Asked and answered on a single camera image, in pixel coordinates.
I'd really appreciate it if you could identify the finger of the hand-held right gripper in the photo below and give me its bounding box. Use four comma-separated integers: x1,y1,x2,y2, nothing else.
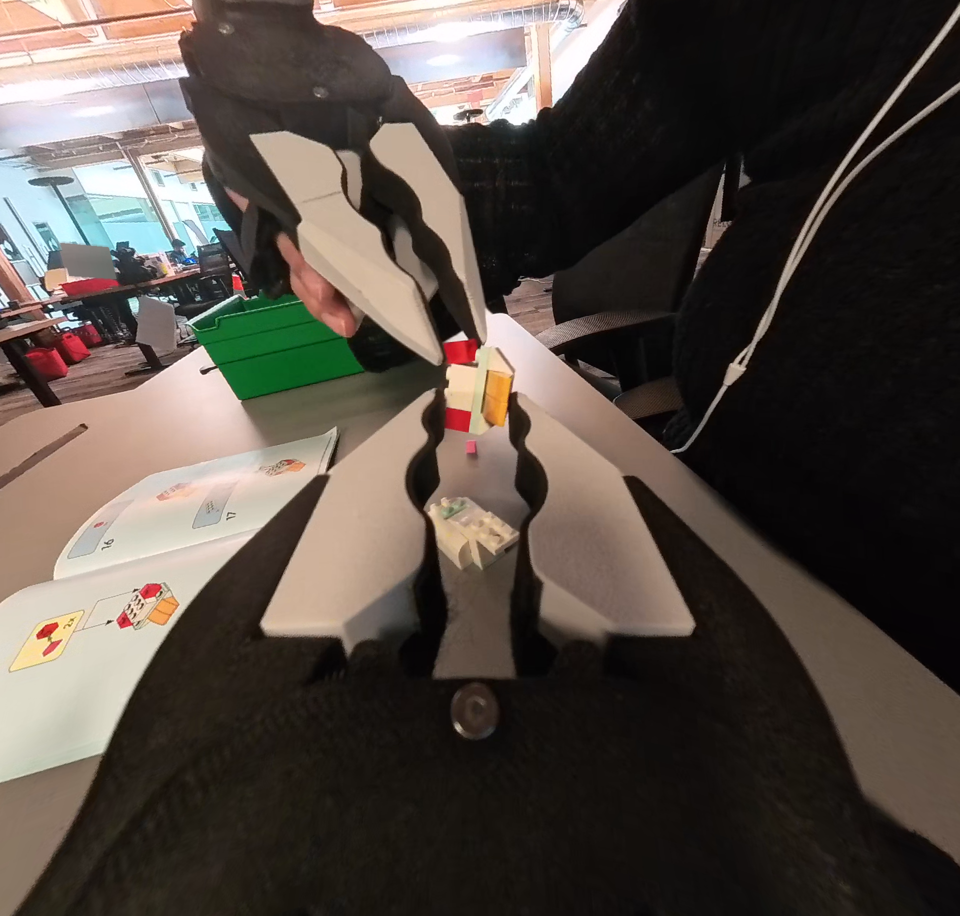
247,130,445,367
358,121,489,346

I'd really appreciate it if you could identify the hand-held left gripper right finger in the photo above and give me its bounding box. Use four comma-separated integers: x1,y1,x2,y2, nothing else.
506,391,696,655

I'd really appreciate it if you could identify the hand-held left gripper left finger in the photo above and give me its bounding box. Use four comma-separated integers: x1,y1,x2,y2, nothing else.
258,387,451,652

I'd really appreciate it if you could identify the white red orange lego assembly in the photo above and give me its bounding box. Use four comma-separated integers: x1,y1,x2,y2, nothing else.
442,337,517,434

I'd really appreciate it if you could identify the person's right forearm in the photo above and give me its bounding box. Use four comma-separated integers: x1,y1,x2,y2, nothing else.
446,68,740,313

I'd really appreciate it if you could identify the white flat lego assembly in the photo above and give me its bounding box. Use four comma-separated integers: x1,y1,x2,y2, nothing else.
425,495,522,571

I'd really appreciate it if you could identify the open lego instruction booklet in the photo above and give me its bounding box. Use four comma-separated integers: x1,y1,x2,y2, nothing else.
0,427,340,784

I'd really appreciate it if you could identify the person's right hand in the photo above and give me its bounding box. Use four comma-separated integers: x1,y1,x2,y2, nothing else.
223,188,360,337

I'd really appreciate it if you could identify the black background office chair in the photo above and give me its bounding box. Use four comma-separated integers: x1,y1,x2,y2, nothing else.
196,242,236,304

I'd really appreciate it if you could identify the green plastic bin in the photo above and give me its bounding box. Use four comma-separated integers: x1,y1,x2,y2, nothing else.
187,293,369,401

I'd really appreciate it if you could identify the long wooden office desk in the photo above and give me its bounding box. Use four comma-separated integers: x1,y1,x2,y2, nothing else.
0,267,226,407

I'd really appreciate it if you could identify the person's black sweater torso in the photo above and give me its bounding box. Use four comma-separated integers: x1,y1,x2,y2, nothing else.
547,0,960,696

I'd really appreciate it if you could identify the silver ventilation duct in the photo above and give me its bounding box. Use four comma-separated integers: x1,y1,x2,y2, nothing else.
315,0,586,41

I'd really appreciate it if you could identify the white drawstring cord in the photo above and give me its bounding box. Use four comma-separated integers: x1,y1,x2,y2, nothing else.
669,19,960,456

